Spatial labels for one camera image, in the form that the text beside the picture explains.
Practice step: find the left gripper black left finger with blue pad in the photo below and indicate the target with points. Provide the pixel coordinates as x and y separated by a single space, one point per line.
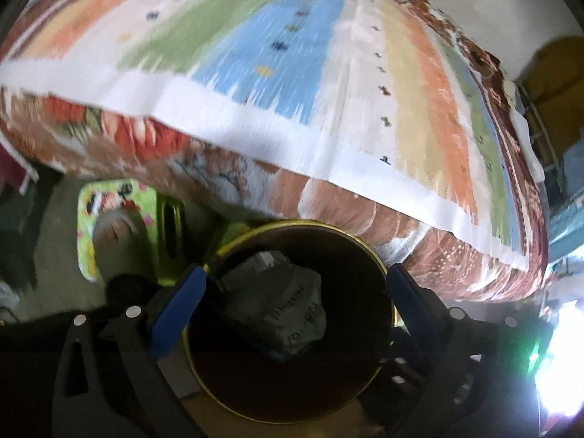
108 382

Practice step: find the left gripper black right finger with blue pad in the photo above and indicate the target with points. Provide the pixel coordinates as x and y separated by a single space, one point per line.
481 377

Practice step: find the white Natural paper bag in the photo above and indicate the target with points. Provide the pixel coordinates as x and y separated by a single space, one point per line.
281 301

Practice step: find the black trash bin yellow rim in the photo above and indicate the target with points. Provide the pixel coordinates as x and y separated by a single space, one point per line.
234 365

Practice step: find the green cartoon plastic stool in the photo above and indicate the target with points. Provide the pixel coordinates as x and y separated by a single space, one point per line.
111 212

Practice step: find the white pillow at bed edge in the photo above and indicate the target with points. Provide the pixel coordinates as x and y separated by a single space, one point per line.
522 130

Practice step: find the colourful striped bed mat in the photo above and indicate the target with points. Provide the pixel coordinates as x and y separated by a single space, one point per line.
384 98

